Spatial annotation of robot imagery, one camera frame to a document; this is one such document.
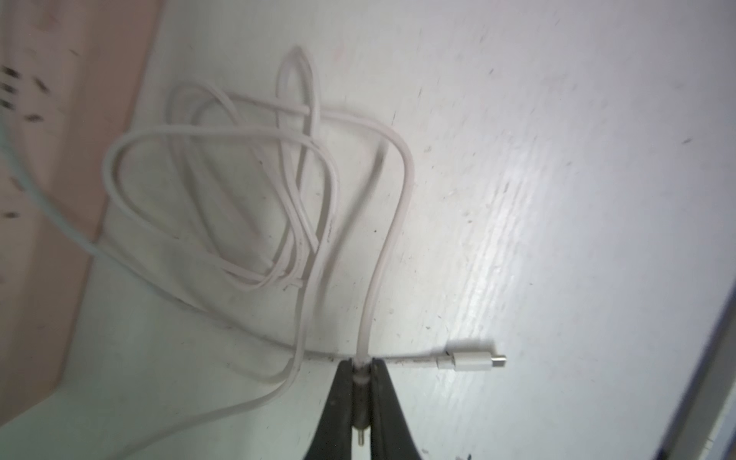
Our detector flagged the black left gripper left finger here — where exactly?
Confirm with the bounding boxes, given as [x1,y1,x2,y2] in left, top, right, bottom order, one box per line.
[304,360,356,460]

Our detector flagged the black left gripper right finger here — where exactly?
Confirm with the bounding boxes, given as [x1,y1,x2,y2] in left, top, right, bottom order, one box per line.
[370,360,421,460]

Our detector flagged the white usb charging cable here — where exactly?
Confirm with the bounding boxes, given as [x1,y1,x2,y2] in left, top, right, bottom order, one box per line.
[0,45,508,460]

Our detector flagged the pink power strip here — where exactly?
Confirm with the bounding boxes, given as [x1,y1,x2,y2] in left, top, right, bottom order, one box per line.
[1,1,164,424]

